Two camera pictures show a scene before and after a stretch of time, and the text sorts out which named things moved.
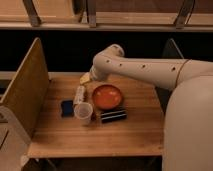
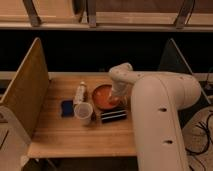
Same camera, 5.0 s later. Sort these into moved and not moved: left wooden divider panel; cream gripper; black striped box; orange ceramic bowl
Moved: cream gripper
Not moved: left wooden divider panel; black striped box; orange ceramic bowl
